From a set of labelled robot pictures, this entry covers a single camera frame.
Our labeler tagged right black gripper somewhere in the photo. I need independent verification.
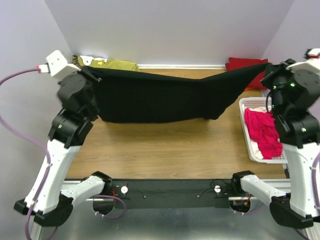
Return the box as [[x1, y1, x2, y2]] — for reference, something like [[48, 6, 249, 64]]
[[260, 58, 305, 115]]

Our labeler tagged black floral t-shirt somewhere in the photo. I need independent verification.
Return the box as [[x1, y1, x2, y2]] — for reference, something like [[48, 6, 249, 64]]
[[84, 63, 267, 124]]

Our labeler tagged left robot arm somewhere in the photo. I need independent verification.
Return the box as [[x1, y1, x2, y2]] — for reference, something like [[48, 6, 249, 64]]
[[14, 68, 112, 227]]

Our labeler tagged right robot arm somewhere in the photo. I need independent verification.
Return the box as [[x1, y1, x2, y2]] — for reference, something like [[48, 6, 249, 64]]
[[230, 57, 320, 229]]

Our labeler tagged olive green folded t-shirt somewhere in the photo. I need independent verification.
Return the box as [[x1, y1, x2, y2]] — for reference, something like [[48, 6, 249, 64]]
[[72, 55, 140, 72]]

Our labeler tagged red folded t-shirt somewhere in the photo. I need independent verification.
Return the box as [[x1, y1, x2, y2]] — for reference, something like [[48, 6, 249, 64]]
[[225, 57, 268, 90]]

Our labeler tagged pink t-shirt in basket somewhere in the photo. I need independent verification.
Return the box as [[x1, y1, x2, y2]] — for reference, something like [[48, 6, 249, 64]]
[[244, 107, 283, 160]]

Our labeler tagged white plastic basket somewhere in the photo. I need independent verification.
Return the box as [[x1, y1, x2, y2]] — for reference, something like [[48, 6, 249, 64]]
[[239, 97, 287, 165]]

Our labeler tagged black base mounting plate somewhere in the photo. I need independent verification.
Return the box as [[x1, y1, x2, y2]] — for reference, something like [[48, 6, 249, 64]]
[[103, 178, 247, 209]]

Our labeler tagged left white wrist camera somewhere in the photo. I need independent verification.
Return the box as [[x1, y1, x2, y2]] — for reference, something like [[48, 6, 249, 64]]
[[37, 50, 80, 82]]

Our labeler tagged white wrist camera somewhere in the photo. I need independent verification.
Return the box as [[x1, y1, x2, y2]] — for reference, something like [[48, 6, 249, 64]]
[[285, 48, 320, 74], [37, 50, 80, 82]]

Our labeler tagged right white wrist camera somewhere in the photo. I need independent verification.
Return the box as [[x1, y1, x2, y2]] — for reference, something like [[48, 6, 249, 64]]
[[285, 48, 320, 74]]

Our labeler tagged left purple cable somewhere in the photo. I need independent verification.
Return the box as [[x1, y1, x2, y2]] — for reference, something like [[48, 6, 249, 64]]
[[0, 67, 126, 240]]

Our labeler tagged aluminium frame rail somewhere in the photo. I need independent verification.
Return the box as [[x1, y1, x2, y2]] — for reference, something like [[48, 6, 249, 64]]
[[32, 176, 320, 240]]

